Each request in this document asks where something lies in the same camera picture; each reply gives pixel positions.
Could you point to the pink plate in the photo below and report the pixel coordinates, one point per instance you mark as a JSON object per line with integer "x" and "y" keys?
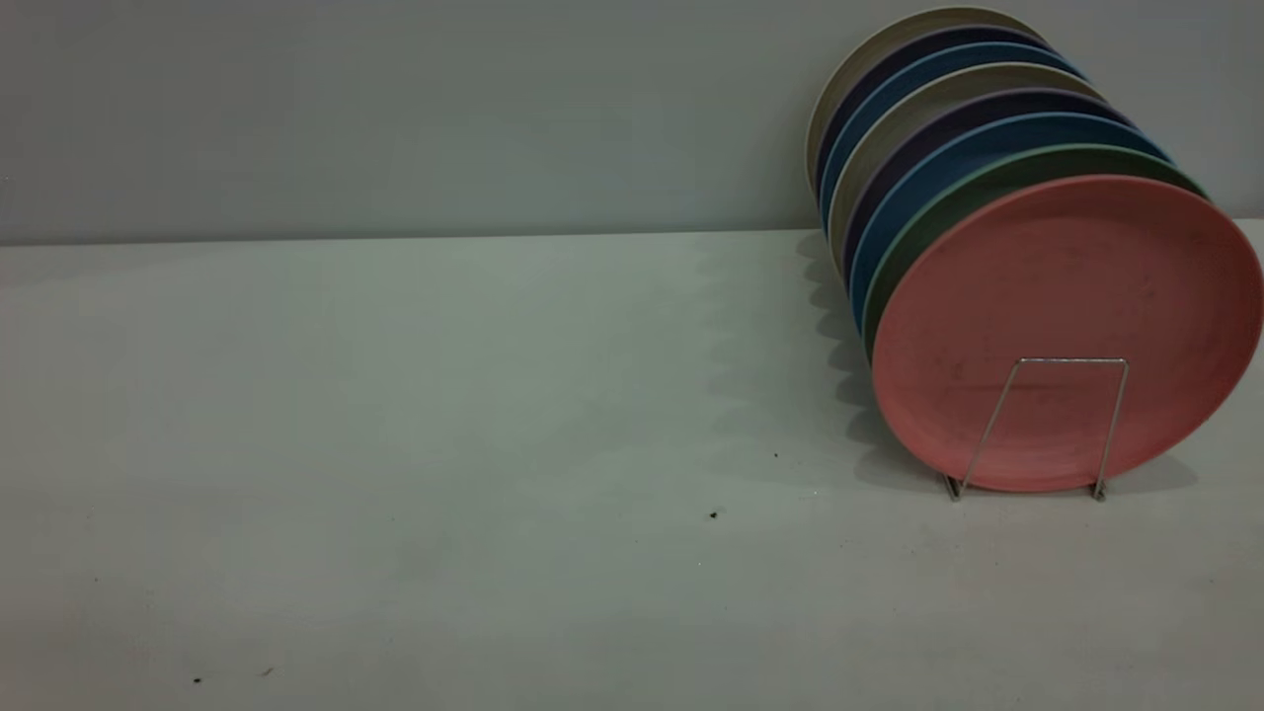
{"x": 1066, "y": 296}

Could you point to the green plate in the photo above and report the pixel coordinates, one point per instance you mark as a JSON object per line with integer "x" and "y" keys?
{"x": 948, "y": 207}

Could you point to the blue plate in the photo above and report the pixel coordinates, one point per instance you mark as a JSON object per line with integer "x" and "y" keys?
{"x": 948, "y": 166}
{"x": 889, "y": 99}

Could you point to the beige plate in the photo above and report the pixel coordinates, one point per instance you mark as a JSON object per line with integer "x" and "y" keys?
{"x": 869, "y": 54}
{"x": 918, "y": 111}

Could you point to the purple plate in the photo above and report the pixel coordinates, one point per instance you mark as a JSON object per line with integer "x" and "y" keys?
{"x": 948, "y": 126}
{"x": 889, "y": 71}

